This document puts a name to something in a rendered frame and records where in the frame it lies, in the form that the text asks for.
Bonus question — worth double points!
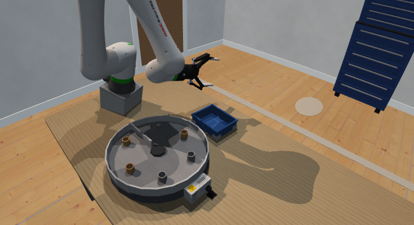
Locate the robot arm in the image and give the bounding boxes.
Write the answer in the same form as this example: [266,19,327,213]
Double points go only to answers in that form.
[77,0,187,94]

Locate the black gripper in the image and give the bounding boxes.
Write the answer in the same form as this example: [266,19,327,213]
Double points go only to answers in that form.
[186,53,220,90]

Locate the blue plastic crate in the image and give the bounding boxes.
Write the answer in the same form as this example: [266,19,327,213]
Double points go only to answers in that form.
[191,104,238,140]

